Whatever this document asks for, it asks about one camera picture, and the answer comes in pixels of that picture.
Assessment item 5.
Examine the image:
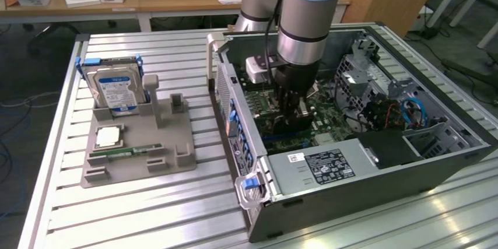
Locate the silver hard disk blue label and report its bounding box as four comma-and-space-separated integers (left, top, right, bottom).
85, 66, 142, 117

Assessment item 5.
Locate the blue case latch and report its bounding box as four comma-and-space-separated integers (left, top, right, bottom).
241, 173, 261, 191

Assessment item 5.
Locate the hard disk drive blue label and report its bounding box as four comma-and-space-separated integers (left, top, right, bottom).
75, 53, 153, 107

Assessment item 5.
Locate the plain silver disk bay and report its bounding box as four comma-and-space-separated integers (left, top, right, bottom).
402, 120, 472, 159

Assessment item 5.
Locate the black camera cable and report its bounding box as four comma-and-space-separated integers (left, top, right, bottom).
262, 0, 286, 86

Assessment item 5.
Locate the black open PC case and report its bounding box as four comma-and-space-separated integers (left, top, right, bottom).
206, 21, 498, 244

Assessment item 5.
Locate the blue disk wire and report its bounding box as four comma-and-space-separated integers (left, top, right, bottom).
401, 99, 430, 129

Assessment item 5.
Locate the grey parts rack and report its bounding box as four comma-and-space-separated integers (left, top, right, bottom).
79, 73, 199, 189

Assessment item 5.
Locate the green RAM stick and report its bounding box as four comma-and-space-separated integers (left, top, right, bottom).
90, 143, 163, 159

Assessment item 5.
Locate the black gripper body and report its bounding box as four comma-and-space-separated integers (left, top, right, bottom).
273, 59, 322, 98

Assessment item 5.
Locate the green motherboard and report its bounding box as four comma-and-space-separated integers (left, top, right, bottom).
238, 69, 354, 156

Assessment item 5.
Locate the silver CPU chip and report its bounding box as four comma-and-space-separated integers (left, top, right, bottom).
95, 128, 123, 148

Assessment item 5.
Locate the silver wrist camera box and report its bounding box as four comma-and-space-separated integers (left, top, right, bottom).
245, 55, 279, 85

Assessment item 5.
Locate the CPU socket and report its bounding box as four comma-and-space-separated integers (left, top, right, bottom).
263, 90, 281, 110

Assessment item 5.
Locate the perforated silver disk bay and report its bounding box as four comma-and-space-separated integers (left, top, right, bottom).
334, 38, 390, 110

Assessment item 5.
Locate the grey power supply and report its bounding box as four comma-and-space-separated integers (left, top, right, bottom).
267, 139, 381, 196

